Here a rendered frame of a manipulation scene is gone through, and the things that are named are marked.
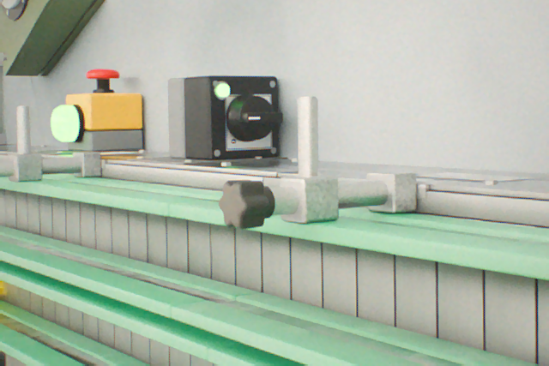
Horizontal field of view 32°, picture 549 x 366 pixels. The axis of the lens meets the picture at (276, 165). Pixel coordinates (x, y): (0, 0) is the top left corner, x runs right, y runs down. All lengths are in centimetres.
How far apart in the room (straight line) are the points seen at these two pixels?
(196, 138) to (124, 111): 27
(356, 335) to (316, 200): 10
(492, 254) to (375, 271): 20
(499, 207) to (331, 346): 13
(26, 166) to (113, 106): 23
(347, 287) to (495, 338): 13
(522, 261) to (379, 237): 9
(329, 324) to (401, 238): 16
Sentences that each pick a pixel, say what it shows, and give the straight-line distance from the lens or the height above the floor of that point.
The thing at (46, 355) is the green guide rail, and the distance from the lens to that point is 98.
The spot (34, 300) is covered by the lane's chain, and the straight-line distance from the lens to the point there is 119.
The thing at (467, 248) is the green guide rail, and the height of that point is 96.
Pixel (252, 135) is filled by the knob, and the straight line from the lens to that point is 89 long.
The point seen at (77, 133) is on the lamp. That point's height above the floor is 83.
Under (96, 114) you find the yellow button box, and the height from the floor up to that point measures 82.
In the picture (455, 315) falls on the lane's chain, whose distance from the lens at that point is 60.
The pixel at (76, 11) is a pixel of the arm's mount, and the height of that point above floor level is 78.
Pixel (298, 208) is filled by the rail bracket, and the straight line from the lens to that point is 55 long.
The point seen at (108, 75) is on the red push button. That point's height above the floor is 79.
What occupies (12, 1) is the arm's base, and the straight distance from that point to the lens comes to 137.
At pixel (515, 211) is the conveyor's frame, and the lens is 56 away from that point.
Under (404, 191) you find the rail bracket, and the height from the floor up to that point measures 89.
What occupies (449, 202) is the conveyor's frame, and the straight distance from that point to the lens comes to 59.
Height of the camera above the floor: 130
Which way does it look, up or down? 35 degrees down
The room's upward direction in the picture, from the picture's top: 93 degrees counter-clockwise
